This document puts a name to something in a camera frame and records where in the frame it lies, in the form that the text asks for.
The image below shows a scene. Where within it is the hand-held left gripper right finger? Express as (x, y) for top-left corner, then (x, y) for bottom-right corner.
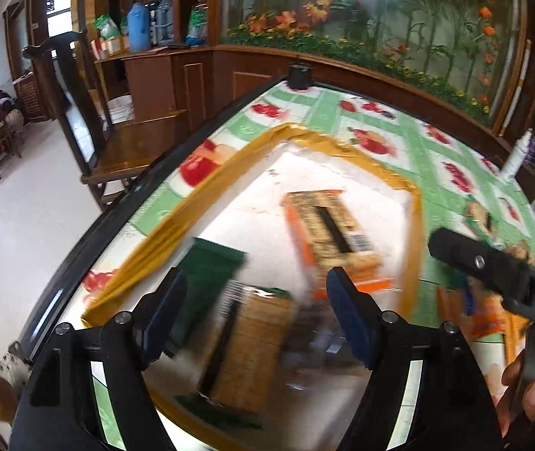
(326, 267), (505, 451)

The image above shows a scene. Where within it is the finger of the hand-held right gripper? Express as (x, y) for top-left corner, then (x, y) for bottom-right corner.
(427, 228), (535, 294)
(459, 275), (479, 319)

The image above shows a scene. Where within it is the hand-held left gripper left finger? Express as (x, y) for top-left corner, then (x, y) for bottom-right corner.
(9, 268), (188, 451)

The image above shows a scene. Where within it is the orange snack packet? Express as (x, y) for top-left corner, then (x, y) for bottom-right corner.
(437, 272), (531, 373)

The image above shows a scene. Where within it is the green round biscuit packet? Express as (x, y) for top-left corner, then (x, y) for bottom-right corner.
(164, 237), (302, 433)

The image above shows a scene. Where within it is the orange cracker packet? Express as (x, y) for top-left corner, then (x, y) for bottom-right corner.
(281, 189), (393, 302)

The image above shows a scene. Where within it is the green fruit print tablecloth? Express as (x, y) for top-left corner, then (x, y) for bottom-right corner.
(84, 80), (535, 451)

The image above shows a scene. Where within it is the white spray bottle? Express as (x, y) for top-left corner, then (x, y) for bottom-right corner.
(500, 129), (534, 182)

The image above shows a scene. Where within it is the white patterned object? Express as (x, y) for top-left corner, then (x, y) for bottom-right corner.
(0, 342), (34, 387)

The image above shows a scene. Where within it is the dark wooden chair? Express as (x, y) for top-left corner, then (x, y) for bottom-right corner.
(23, 32), (189, 210)

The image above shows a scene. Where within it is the white container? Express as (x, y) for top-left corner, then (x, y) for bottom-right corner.
(107, 95), (136, 124)

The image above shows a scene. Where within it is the brown wooden cabinet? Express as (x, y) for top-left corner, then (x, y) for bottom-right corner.
(94, 0), (535, 203)

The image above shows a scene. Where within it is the wicker basket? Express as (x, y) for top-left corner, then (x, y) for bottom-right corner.
(14, 74), (51, 124)

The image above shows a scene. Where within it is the red and white box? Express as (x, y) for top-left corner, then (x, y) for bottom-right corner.
(91, 38), (130, 60)

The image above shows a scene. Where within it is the blue thermos jug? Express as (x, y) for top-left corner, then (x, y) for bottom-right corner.
(127, 2), (154, 52)

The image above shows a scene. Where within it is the green and blue bag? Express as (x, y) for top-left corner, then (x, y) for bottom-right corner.
(187, 4), (210, 48)

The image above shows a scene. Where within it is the clear water bottle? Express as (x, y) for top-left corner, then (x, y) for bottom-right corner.
(154, 0), (175, 48)

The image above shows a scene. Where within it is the green and white bag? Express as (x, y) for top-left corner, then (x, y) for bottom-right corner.
(95, 14), (122, 41)

